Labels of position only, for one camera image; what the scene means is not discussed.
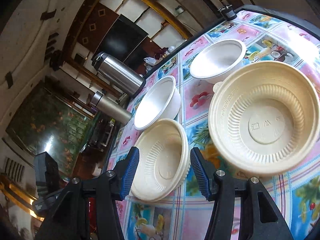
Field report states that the green mahjong table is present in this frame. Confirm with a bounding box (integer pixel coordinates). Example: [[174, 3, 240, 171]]
[[80, 118, 116, 153]]

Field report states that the white foam bowl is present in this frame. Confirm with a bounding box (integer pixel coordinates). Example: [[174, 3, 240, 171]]
[[190, 39, 246, 84], [134, 75, 181, 131]]

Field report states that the cream plastic bowl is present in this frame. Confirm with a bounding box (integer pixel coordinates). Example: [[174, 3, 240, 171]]
[[208, 61, 319, 177], [131, 119, 190, 202]]

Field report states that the red glass plate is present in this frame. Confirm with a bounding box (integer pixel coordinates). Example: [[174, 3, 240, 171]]
[[88, 197, 97, 233]]

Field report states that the large steel thermos jug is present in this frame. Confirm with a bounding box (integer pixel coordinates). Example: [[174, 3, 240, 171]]
[[92, 51, 146, 98]]

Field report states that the colourful printed tablecloth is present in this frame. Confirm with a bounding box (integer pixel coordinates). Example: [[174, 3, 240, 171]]
[[109, 5, 319, 239]]

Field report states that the small black table clamp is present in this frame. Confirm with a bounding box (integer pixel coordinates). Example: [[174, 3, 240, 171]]
[[218, 5, 237, 21]]

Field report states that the black flat television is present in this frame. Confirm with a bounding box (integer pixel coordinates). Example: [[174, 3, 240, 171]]
[[92, 14, 148, 62]]

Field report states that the floral wall painting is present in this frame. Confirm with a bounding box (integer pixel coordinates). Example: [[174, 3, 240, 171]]
[[6, 81, 99, 177]]

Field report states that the slim steel thermos flask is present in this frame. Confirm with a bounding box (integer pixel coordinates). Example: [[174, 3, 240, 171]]
[[90, 92, 132, 125]]

